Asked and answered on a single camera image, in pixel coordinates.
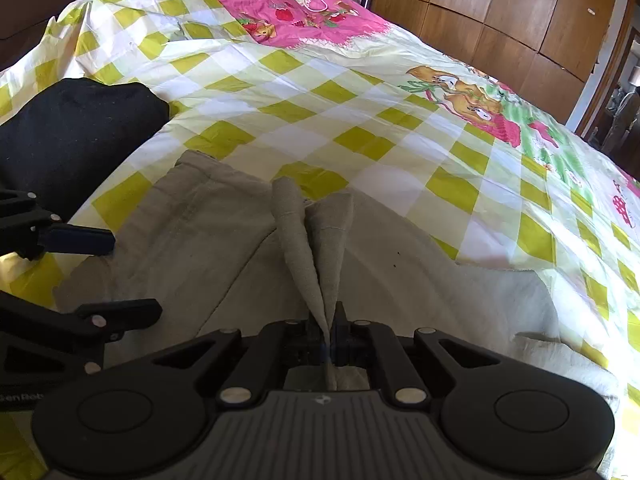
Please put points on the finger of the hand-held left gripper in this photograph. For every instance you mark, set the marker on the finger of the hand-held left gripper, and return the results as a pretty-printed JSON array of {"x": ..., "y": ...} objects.
[
  {"x": 100, "y": 316},
  {"x": 75, "y": 241}
]

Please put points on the black folded cloth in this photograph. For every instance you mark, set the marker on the black folded cloth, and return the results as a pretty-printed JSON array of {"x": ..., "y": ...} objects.
[{"x": 75, "y": 135}]

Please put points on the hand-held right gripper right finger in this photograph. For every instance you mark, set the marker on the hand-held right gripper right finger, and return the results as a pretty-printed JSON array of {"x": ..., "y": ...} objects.
[{"x": 352, "y": 341}]

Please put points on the light grey pants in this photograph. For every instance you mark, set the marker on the light grey pants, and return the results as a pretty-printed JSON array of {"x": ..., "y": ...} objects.
[{"x": 225, "y": 260}]

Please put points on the checked cartoon print bedsheet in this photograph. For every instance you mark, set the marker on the checked cartoon print bedsheet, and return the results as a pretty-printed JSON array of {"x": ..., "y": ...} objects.
[{"x": 350, "y": 110}]

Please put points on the wooden wardrobe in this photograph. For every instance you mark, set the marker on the wooden wardrobe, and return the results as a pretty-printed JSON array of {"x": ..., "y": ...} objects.
[{"x": 500, "y": 10}]

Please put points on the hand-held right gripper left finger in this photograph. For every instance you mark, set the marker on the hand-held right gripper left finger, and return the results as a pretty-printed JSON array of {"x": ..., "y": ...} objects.
[{"x": 300, "y": 341}]

